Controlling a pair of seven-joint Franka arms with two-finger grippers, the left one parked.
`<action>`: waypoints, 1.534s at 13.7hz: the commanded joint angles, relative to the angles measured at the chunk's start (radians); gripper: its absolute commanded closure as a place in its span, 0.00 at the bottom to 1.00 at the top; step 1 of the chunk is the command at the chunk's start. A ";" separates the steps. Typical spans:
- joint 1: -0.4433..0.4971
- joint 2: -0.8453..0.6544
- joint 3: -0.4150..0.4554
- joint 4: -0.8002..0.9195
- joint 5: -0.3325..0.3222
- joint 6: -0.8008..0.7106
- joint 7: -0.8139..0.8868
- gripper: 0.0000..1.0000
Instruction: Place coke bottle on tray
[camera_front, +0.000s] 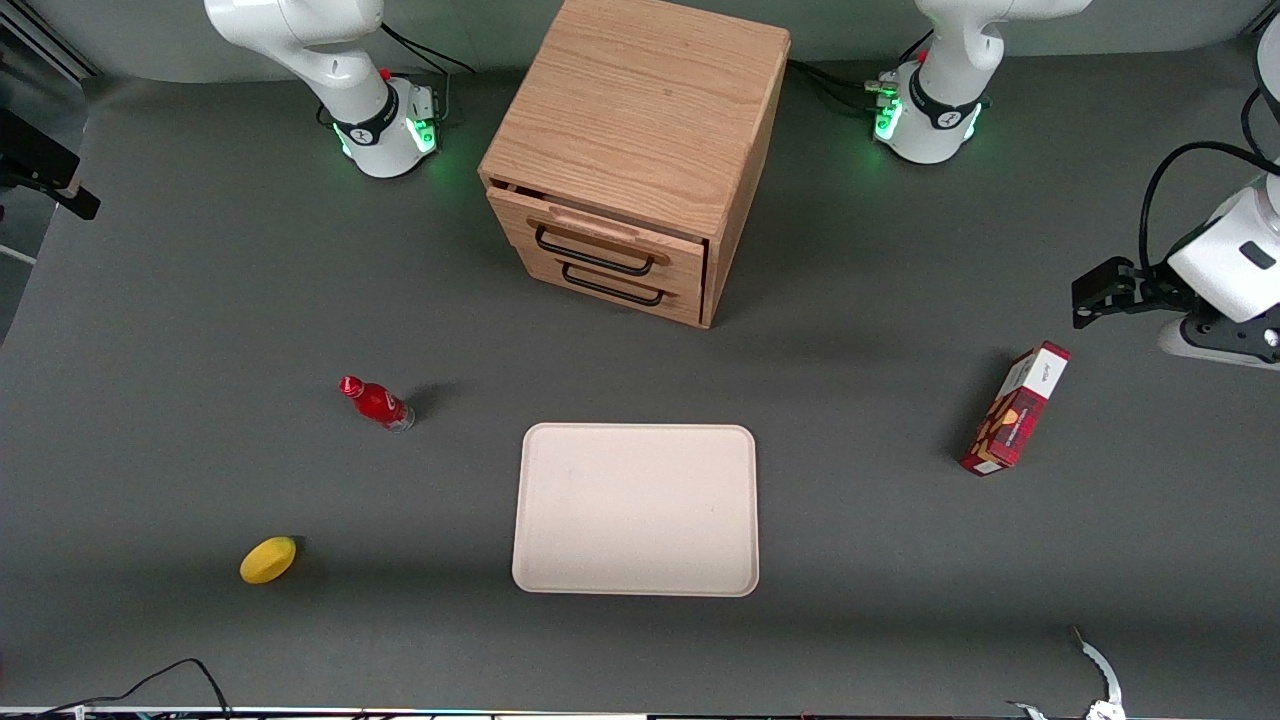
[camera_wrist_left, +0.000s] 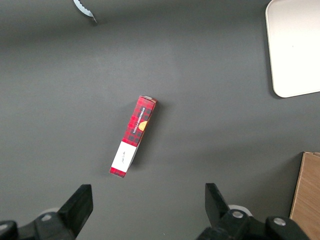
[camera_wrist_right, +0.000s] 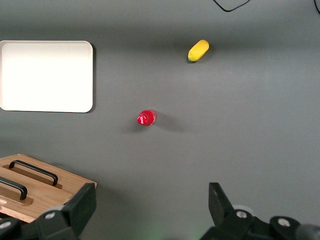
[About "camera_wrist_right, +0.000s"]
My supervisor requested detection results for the wooden drawer cabinet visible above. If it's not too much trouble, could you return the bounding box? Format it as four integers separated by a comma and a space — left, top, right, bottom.
0, 153, 98, 225

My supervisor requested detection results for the cream rectangular tray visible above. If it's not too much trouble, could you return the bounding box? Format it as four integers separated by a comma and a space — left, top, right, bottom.
0, 40, 95, 114

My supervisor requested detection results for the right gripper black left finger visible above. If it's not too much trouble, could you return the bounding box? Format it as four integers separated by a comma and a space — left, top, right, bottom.
0, 182, 97, 240

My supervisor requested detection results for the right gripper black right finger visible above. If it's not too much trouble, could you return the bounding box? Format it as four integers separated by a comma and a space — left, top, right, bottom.
199, 182, 320, 240

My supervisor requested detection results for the yellow toy lemon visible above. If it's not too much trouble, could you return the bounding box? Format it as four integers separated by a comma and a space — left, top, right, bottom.
187, 39, 210, 63

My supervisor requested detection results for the wooden drawer front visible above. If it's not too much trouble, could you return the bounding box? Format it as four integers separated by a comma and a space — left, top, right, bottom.
0, 153, 97, 196
0, 166, 76, 225

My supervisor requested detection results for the black drawer handle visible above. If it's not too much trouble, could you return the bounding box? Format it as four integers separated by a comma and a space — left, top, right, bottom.
0, 176, 28, 201
8, 159, 59, 187

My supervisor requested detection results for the red coke bottle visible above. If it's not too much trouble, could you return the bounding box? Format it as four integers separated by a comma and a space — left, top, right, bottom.
136, 109, 158, 127

